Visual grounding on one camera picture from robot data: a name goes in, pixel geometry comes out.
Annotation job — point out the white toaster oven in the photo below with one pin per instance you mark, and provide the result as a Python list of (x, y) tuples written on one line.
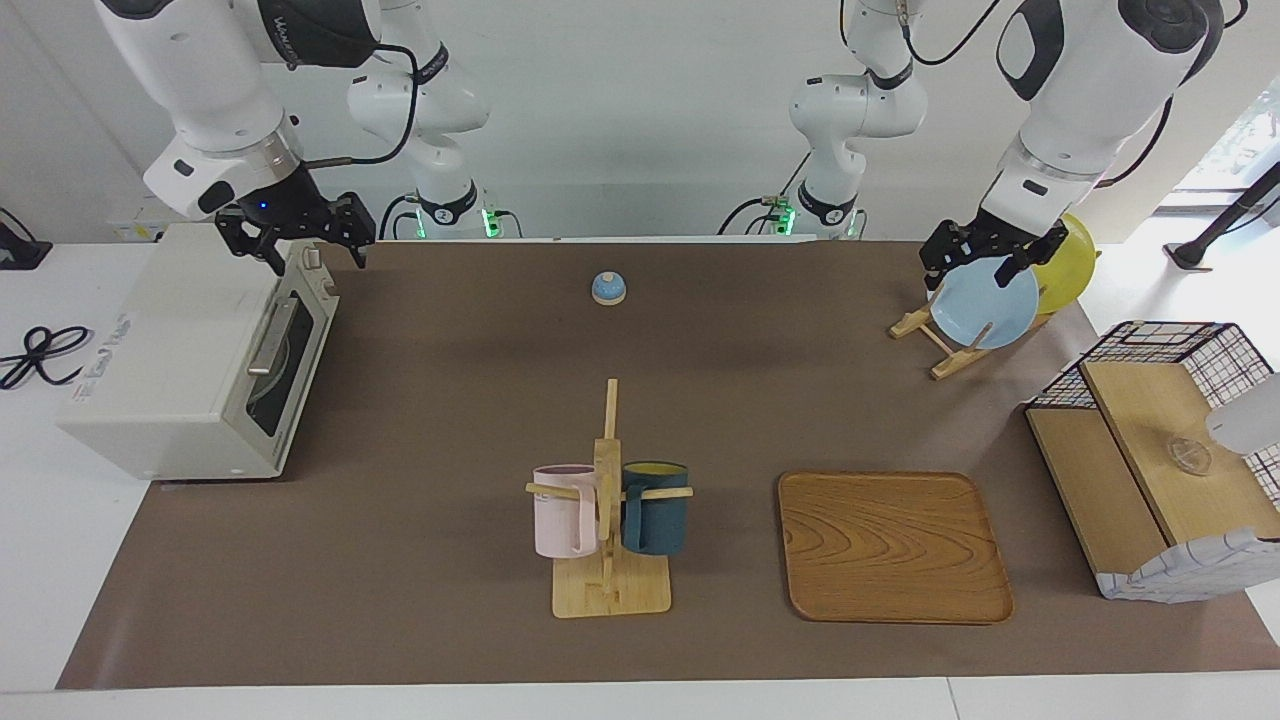
[(160, 340)]

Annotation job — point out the small clear glass piece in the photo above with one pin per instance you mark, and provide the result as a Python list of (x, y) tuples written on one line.
[(1189, 456)]

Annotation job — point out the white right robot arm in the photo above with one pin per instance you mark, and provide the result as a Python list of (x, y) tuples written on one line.
[(200, 90)]

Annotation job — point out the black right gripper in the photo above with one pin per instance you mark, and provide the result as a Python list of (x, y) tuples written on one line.
[(290, 212)]

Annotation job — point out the wooden serving tray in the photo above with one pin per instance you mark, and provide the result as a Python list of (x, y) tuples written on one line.
[(890, 550)]

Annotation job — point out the white wall socket box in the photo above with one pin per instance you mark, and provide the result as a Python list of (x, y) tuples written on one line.
[(130, 230)]

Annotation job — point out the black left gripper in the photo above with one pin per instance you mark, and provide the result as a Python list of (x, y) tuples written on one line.
[(1000, 238)]

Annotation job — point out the white checked basket liner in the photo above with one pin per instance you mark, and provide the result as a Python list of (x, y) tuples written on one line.
[(1190, 570)]

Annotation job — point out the oven door with glass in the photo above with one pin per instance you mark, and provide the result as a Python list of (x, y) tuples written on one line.
[(295, 380)]

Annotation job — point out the wooden plate rack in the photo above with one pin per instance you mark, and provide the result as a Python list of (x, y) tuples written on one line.
[(950, 362)]

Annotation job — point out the black clamp base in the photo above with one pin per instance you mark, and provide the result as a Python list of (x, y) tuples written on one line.
[(20, 250)]

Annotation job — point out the small blue bell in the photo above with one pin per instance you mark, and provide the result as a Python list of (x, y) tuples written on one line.
[(608, 290)]

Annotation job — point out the brown table mat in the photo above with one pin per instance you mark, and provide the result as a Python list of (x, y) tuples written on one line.
[(450, 420)]

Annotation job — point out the yellow plate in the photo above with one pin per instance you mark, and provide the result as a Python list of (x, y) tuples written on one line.
[(1075, 265)]

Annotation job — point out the dark blue mug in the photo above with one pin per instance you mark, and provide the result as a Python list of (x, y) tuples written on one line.
[(660, 520)]

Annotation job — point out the light blue plate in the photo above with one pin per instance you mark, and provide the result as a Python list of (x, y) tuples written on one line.
[(985, 310)]

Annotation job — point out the wooden mug rack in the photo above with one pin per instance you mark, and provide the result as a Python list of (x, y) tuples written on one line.
[(610, 590)]

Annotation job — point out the white rounded device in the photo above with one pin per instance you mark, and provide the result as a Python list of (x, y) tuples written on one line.
[(1250, 415)]

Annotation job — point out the black stand leg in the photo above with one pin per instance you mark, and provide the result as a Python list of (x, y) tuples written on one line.
[(1215, 230)]

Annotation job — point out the pink mug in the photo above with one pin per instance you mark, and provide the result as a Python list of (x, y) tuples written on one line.
[(560, 515)]

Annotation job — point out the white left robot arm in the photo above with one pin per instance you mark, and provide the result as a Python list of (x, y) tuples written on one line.
[(1090, 90)]

